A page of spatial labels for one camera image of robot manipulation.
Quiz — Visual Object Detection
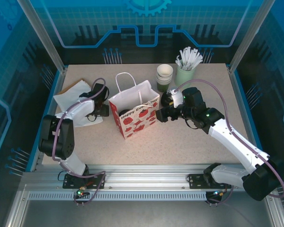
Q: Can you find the white paper napkin stack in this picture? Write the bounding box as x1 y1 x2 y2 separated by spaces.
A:
53 84 104 128

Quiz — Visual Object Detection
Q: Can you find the white red printed paper bag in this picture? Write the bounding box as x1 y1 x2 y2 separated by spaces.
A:
108 72 160 141

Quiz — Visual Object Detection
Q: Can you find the stack of black lids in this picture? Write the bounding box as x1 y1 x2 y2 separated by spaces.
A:
160 91 174 107

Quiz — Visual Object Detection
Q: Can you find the brown paper sleeve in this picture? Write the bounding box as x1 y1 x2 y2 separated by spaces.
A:
59 79 89 95

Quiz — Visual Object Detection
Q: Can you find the pale green straw holder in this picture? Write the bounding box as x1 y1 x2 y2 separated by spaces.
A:
175 64 196 87

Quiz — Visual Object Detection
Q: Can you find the stack of green paper cups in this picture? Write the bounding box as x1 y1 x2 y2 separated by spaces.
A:
156 64 174 92

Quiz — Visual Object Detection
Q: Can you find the white wrapped straw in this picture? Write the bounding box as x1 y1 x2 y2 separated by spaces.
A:
176 55 186 70
179 49 189 70
190 52 204 71
188 48 200 71
183 47 193 71

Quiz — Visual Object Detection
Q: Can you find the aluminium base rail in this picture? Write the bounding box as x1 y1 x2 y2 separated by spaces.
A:
22 164 254 192

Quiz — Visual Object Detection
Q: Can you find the aluminium frame post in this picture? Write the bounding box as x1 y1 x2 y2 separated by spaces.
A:
16 0 68 73
228 0 276 73

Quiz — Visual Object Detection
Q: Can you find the slotted grey cable duct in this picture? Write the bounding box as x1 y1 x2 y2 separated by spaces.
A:
28 191 208 201

